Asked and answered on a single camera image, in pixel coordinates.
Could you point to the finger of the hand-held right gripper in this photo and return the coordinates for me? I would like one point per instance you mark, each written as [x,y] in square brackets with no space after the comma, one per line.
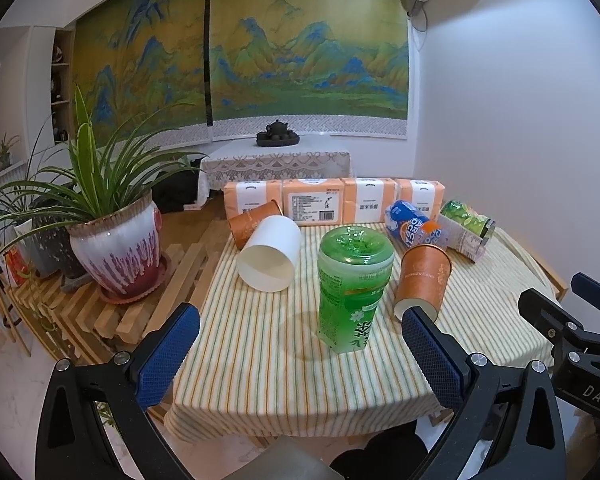
[597,290]
[542,307]

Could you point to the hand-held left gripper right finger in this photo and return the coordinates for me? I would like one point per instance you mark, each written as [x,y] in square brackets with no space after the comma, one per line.
[435,360]

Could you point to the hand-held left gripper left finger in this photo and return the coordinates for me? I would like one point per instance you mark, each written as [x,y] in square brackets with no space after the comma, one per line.
[165,355]

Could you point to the green plastic bottle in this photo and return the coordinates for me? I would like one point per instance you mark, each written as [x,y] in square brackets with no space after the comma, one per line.
[352,290]

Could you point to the orange paper cup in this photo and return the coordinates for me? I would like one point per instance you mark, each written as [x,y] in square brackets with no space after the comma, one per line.
[422,280]
[247,227]

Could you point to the white paper cup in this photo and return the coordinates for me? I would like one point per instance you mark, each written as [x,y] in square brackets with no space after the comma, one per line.
[272,255]

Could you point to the red plant saucer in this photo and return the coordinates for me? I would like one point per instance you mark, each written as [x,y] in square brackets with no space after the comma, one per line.
[145,292]

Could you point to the wooden slatted stand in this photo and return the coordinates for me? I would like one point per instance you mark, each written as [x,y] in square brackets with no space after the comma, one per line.
[80,310]

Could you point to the striped tablecloth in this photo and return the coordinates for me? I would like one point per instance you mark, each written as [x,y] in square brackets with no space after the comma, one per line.
[270,355]

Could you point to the dark cloth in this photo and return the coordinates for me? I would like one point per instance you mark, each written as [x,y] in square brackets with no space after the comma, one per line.
[375,455]

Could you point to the potted plant glazed ceramic pot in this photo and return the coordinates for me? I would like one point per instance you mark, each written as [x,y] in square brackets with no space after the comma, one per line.
[115,245]

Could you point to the potted plant dark speckled pot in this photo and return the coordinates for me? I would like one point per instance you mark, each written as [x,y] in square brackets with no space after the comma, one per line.
[60,245]

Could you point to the grey cushion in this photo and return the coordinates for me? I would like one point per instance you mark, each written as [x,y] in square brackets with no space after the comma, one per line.
[290,460]

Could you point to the dark bag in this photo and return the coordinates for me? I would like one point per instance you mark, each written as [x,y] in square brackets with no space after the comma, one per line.
[177,190]

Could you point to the orange tissue pack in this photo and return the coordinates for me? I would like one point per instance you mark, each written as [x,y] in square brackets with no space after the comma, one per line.
[369,197]
[420,192]
[252,195]
[312,200]

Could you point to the white plant pot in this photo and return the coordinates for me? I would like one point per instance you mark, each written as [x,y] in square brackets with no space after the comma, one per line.
[30,250]

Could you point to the lace covered table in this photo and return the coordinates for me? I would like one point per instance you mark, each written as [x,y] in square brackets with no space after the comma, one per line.
[280,165]

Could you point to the dark tea tray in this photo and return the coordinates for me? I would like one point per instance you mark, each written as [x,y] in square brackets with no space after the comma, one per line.
[280,141]

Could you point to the dark teapot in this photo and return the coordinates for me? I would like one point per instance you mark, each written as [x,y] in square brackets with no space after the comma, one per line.
[277,129]

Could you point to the small potted plant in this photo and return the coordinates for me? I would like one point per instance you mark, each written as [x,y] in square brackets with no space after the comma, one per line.
[6,152]

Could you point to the wall shelf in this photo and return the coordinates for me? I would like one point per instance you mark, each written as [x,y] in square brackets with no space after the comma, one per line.
[61,85]

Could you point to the narrow landscape wall painting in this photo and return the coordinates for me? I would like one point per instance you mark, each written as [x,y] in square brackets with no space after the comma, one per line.
[145,60]

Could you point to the wide landscape wall painting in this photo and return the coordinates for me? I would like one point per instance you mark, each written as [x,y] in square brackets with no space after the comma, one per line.
[310,50]

